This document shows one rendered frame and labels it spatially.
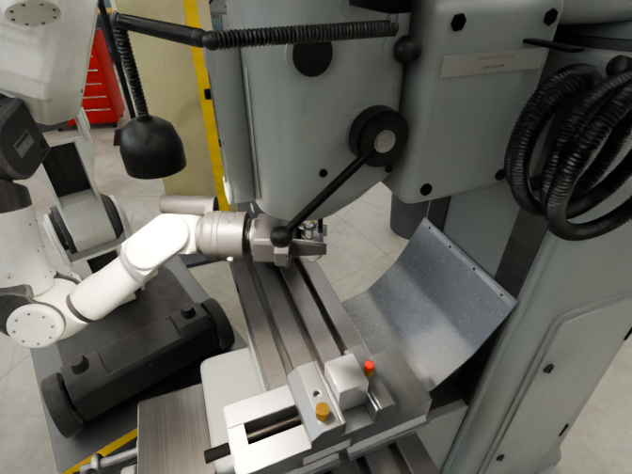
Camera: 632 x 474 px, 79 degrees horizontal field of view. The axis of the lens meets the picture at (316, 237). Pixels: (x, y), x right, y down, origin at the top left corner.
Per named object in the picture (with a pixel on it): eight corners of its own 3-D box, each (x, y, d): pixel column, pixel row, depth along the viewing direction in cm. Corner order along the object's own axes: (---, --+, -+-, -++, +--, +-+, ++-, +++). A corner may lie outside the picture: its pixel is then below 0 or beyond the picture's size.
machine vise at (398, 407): (243, 508, 59) (234, 477, 53) (225, 420, 70) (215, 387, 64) (431, 426, 70) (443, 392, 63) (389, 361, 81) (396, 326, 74)
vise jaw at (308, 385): (311, 449, 60) (310, 436, 57) (287, 383, 69) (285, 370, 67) (345, 434, 61) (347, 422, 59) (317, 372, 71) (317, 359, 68)
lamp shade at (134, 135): (116, 165, 48) (100, 117, 44) (169, 150, 52) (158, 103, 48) (142, 185, 44) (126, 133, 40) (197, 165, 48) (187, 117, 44)
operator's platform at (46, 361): (59, 373, 185) (22, 317, 162) (192, 308, 219) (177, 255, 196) (102, 525, 136) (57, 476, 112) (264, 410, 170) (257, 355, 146)
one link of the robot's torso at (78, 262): (82, 293, 140) (34, 204, 104) (136, 271, 150) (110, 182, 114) (96, 326, 134) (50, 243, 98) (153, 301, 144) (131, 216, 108)
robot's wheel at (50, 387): (60, 402, 131) (35, 368, 119) (76, 394, 133) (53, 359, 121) (72, 450, 118) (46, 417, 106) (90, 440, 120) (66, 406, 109)
